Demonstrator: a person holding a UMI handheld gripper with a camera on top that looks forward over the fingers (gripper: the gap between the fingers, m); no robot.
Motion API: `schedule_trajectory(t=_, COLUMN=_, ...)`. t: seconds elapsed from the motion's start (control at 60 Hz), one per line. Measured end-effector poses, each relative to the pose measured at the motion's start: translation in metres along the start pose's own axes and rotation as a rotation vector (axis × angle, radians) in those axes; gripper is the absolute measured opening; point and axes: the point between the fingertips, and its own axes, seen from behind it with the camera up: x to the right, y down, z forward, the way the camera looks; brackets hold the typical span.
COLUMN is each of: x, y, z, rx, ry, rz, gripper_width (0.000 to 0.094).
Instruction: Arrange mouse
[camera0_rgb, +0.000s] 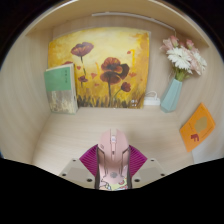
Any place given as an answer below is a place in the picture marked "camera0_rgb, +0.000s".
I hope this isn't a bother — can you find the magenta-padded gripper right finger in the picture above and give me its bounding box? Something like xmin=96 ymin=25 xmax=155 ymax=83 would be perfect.
xmin=125 ymin=144 xmax=167 ymax=190

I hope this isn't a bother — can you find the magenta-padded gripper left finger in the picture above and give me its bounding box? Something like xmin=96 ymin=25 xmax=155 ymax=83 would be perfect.
xmin=59 ymin=144 xmax=101 ymax=190

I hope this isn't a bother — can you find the pink computer mouse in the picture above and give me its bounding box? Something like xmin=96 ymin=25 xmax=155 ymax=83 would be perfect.
xmin=96 ymin=128 xmax=131 ymax=184

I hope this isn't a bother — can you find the orange book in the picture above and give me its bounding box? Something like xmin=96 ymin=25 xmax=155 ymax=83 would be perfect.
xmin=179 ymin=102 xmax=216 ymax=153

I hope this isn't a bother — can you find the white power adapter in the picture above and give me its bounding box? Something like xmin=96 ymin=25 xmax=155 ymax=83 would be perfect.
xmin=143 ymin=90 xmax=162 ymax=107

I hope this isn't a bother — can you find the pale teal faceted vase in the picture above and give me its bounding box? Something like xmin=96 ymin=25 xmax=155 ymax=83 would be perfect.
xmin=159 ymin=78 xmax=184 ymax=114

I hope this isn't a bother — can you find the green and beige book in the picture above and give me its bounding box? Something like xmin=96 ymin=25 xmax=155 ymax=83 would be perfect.
xmin=43 ymin=63 xmax=79 ymax=115

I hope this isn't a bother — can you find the yellow poppy flower painting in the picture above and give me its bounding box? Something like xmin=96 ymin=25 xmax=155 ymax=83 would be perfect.
xmin=47 ymin=27 xmax=151 ymax=109

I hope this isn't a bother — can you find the pink and white flower bouquet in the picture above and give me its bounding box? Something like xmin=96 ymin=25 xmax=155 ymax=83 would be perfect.
xmin=159 ymin=35 xmax=208 ymax=82

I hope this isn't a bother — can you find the white light bar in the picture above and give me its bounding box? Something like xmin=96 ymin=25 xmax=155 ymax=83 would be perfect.
xmin=91 ymin=11 xmax=177 ymax=33

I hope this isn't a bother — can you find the wooden wall shelf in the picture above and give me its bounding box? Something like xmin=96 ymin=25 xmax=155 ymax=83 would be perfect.
xmin=24 ymin=0 xmax=211 ymax=48

